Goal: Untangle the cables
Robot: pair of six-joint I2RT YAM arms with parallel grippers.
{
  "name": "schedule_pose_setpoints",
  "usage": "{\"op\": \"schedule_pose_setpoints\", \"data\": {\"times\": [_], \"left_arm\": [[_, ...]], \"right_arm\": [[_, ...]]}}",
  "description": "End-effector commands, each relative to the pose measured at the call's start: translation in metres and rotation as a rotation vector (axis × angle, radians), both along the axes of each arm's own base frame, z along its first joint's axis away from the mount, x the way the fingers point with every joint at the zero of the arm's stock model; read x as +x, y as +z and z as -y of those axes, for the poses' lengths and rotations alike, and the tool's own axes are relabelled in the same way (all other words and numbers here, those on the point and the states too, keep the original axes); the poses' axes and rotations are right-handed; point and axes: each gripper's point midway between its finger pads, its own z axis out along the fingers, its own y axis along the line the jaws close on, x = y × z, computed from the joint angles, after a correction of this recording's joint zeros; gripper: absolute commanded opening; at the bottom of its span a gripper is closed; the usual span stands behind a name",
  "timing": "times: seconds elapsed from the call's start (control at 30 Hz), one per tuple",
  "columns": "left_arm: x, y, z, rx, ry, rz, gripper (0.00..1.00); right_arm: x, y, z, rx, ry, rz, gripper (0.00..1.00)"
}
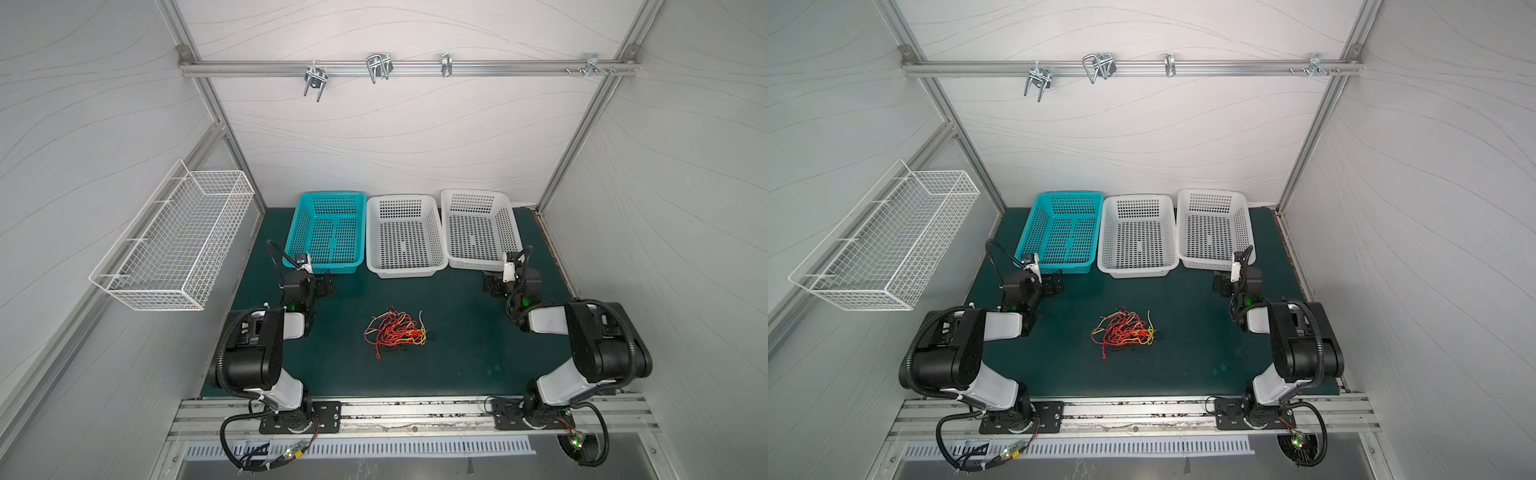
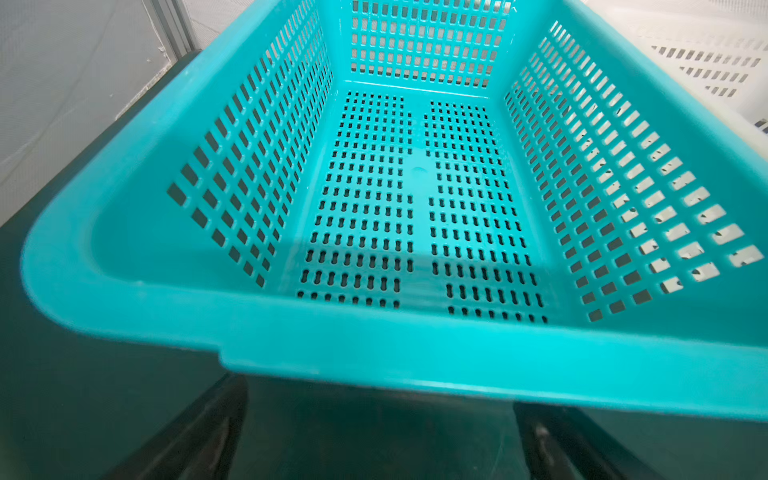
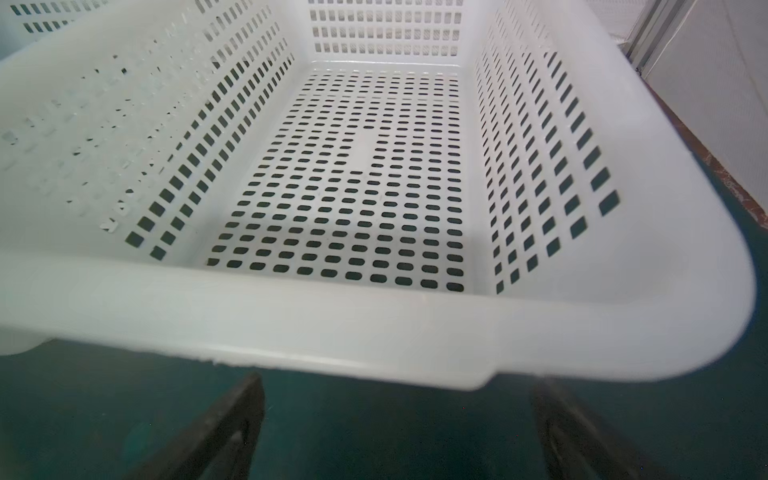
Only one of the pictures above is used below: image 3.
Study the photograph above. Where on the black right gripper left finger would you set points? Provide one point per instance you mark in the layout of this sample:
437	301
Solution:
219	444

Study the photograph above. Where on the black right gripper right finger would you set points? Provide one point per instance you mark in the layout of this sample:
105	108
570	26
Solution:
579	444

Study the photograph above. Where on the dark green table mat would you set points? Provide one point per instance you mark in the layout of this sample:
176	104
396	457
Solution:
77	411

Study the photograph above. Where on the white perforated basket right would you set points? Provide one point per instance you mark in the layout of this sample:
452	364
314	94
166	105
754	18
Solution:
425	192

